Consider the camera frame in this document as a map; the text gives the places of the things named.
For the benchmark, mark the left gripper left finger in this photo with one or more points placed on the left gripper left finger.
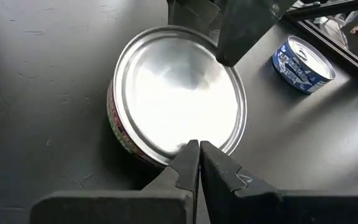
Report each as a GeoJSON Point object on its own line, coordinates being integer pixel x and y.
{"type": "Point", "coordinates": [120, 208]}

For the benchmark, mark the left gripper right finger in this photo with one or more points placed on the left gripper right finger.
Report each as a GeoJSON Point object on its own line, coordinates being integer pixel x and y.
{"type": "Point", "coordinates": [291, 208]}

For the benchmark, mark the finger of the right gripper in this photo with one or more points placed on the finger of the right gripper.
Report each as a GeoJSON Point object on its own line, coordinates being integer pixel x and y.
{"type": "Point", "coordinates": [191, 14]}
{"type": "Point", "coordinates": [247, 28]}

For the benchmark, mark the silver-lidded seafood can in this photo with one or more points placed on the silver-lidded seafood can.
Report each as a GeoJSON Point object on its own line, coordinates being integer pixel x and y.
{"type": "Point", "coordinates": [179, 99]}
{"type": "Point", "coordinates": [300, 71]}

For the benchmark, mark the black aluminium table frame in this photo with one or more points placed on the black aluminium table frame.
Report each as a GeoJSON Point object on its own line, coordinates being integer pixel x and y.
{"type": "Point", "coordinates": [337, 48]}

